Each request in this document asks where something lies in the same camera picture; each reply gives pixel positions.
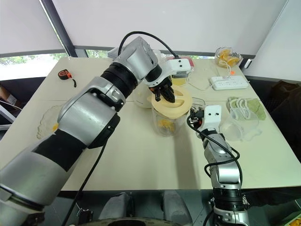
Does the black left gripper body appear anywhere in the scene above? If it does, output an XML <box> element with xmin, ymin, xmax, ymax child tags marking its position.
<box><xmin>149</xmin><ymin>77</ymin><xmax>174</xmax><ymax>93</ymax></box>

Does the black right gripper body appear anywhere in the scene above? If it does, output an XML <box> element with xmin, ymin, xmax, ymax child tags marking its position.
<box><xmin>195</xmin><ymin>109</ymin><xmax>206</xmax><ymax>129</ymax></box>

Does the beige blender jar lid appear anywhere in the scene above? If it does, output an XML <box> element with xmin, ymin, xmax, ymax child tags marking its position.
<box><xmin>150</xmin><ymin>85</ymin><xmax>193</xmax><ymax>118</ymax></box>

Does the clear plastic blender jar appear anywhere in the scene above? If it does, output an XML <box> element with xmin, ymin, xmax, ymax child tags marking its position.
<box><xmin>151</xmin><ymin>97</ymin><xmax>206</xmax><ymax>137</ymax></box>

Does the orange segment clump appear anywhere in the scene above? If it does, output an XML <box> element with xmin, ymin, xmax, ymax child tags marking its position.
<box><xmin>158</xmin><ymin>119</ymin><xmax>176</xmax><ymax>134</ymax></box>

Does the clear container yellow liquid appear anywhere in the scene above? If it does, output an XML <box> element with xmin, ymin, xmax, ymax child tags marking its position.
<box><xmin>170</xmin><ymin>72</ymin><xmax>193</xmax><ymax>87</ymax></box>

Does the clear plastic cup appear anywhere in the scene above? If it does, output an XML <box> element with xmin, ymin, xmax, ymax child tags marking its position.
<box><xmin>219</xmin><ymin>116</ymin><xmax>244</xmax><ymax>142</ymax></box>

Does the white power strip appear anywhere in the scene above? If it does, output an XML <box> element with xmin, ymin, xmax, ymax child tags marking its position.
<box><xmin>209</xmin><ymin>75</ymin><xmax>250</xmax><ymax>91</ymax></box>

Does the clear plastic bag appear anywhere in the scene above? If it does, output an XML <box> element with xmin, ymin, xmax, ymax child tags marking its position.
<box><xmin>229</xmin><ymin>107</ymin><xmax>263</xmax><ymax>142</ymax></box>

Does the green white cloth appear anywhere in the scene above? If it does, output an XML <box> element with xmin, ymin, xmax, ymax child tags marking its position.
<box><xmin>226</xmin><ymin>96</ymin><xmax>268</xmax><ymax>121</ymax></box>

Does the orange pieces heap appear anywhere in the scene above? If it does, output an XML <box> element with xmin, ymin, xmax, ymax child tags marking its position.
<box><xmin>218</xmin><ymin>49</ymin><xmax>239</xmax><ymax>67</ymax></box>

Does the scalloped glass bowl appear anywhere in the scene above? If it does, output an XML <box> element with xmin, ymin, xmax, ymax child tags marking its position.
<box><xmin>214</xmin><ymin>46</ymin><xmax>244</xmax><ymax>69</ymax></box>

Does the grey rounded shape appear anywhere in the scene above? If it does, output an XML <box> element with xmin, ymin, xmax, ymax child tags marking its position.
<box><xmin>162</xmin><ymin>190</ymin><xmax>191</xmax><ymax>221</ymax></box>
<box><xmin>98</xmin><ymin>192</ymin><xmax>133</xmax><ymax>221</ymax></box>

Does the orange black tape measure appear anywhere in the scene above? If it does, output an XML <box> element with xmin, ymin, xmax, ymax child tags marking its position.
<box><xmin>57</xmin><ymin>68</ymin><xmax>78</xmax><ymax>89</ymax></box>

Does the textured clear glass dish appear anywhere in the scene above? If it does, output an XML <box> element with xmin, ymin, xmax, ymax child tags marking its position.
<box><xmin>36</xmin><ymin>105</ymin><xmax>63</xmax><ymax>140</ymax></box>

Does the brown cardboard box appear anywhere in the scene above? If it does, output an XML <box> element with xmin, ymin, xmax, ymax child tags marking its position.
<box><xmin>0</xmin><ymin>85</ymin><xmax>17</xmax><ymax>107</ymax></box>

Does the white flat board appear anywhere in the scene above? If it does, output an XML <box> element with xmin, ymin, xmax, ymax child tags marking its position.
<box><xmin>0</xmin><ymin>97</ymin><xmax>23</xmax><ymax>129</ymax></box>

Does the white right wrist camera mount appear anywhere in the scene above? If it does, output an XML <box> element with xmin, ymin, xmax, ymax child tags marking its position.
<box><xmin>199</xmin><ymin>105</ymin><xmax>222</xmax><ymax>133</ymax></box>

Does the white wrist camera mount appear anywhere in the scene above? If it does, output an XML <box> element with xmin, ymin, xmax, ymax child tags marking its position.
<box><xmin>199</xmin><ymin>105</ymin><xmax>222</xmax><ymax>133</ymax></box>
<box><xmin>143</xmin><ymin>58</ymin><xmax>192</xmax><ymax>87</ymax></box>

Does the white power cord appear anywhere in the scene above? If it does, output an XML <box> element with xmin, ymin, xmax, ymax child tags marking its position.
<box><xmin>187</xmin><ymin>79</ymin><xmax>212</xmax><ymax>92</ymax></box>

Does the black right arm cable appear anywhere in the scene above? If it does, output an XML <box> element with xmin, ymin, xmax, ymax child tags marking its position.
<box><xmin>186</xmin><ymin>114</ymin><xmax>243</xmax><ymax>187</ymax></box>

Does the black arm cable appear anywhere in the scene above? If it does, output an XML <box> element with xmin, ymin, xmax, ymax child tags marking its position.
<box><xmin>61</xmin><ymin>31</ymin><xmax>180</xmax><ymax>226</ymax></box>
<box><xmin>186</xmin><ymin>114</ymin><xmax>243</xmax><ymax>187</ymax></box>

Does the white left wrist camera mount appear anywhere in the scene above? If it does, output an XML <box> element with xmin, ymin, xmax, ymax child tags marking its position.
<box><xmin>143</xmin><ymin>58</ymin><xmax>192</xmax><ymax>87</ymax></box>

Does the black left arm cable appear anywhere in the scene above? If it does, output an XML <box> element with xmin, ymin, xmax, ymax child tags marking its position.
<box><xmin>61</xmin><ymin>31</ymin><xmax>180</xmax><ymax>226</ymax></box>

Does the white braided cord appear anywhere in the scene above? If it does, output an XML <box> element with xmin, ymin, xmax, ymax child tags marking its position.
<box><xmin>220</xmin><ymin>59</ymin><xmax>233</xmax><ymax>80</ymax></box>

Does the black window frame post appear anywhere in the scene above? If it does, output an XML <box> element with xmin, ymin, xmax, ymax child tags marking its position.
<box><xmin>40</xmin><ymin>0</ymin><xmax>77</xmax><ymax>58</ymax></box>

